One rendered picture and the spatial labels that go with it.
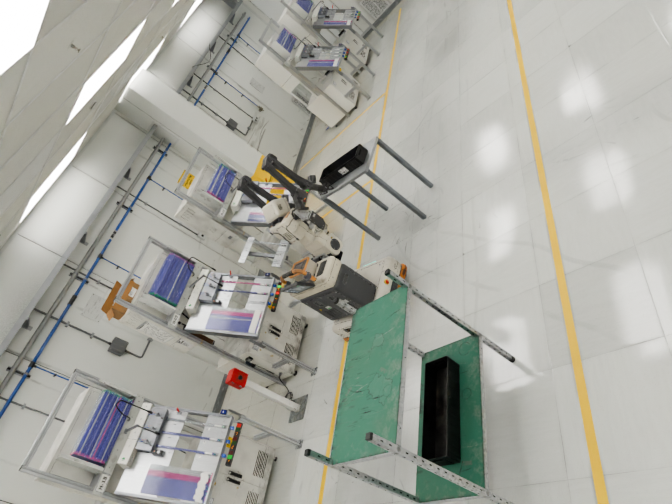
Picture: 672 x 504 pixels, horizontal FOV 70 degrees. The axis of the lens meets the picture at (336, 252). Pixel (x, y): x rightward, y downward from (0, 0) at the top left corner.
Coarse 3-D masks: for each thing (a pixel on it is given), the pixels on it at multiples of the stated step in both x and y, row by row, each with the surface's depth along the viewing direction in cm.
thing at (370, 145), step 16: (368, 144) 459; (384, 144) 458; (368, 160) 438; (400, 160) 467; (352, 176) 447; (368, 176) 437; (416, 176) 479; (368, 192) 524; (336, 208) 489; (384, 208) 534; (416, 208) 460
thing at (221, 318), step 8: (216, 312) 466; (224, 312) 465; (232, 312) 464; (240, 312) 464; (248, 312) 463; (256, 312) 462; (208, 320) 460; (216, 320) 460; (224, 320) 459; (232, 320) 458; (240, 320) 457; (248, 320) 457; (256, 320) 456; (208, 328) 454; (216, 328) 453; (224, 328) 453; (232, 328) 452; (240, 328) 451; (248, 328) 451; (256, 328) 450
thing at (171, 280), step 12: (168, 264) 469; (180, 264) 478; (192, 264) 487; (156, 276) 469; (168, 276) 464; (180, 276) 473; (156, 288) 450; (168, 288) 458; (180, 288) 467; (168, 300) 453
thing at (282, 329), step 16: (272, 320) 505; (288, 320) 519; (304, 320) 533; (272, 336) 496; (288, 336) 509; (240, 352) 481; (256, 352) 475; (288, 352) 501; (224, 368) 506; (240, 368) 500; (272, 368) 489; (288, 368) 491
